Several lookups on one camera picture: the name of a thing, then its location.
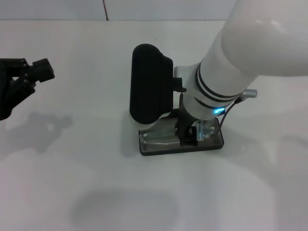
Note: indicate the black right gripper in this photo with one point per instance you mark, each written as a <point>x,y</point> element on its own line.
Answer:
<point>185,115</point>

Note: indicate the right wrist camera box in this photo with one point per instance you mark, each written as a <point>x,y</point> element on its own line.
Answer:
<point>149,84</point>

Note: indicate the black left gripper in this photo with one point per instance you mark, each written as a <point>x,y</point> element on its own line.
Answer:
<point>4,109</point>

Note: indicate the black glasses case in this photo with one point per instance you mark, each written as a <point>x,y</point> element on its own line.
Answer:
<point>183,150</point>

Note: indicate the clear transparent glasses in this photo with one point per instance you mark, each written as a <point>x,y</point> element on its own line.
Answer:
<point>161,134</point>

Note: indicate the silver right wrist connector stub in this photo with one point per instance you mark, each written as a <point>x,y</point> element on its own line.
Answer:
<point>201,132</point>

